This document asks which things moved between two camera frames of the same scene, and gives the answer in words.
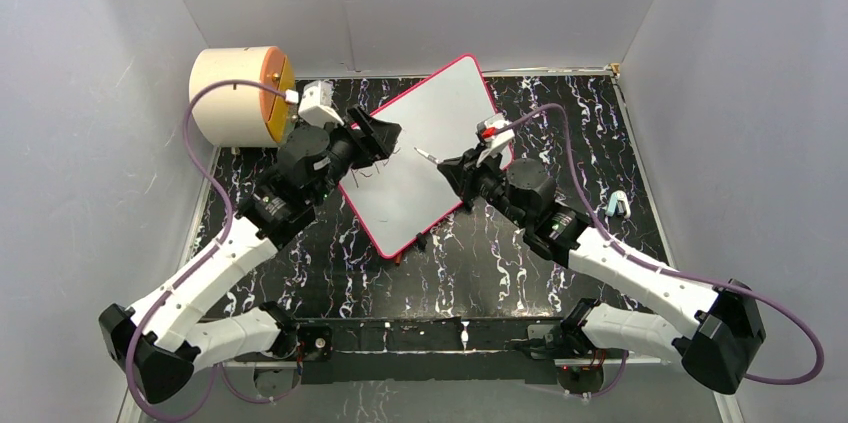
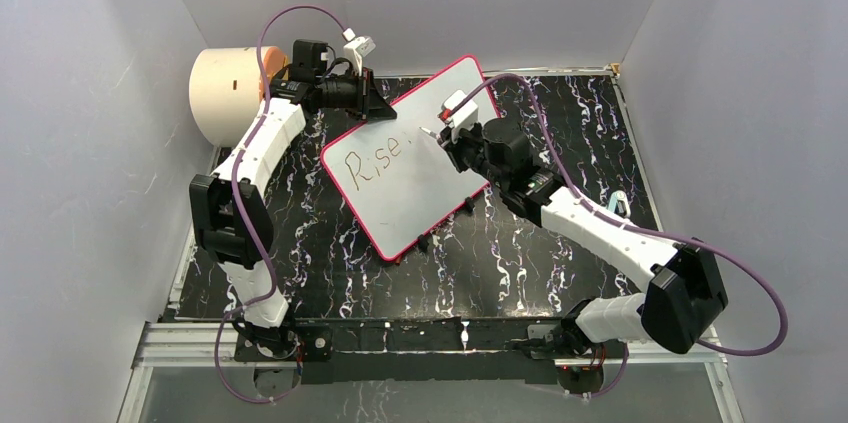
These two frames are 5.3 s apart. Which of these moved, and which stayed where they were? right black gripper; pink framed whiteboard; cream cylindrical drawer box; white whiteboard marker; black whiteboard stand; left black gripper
Moved: white whiteboard marker; right black gripper; left black gripper
Stayed: pink framed whiteboard; black whiteboard stand; cream cylindrical drawer box
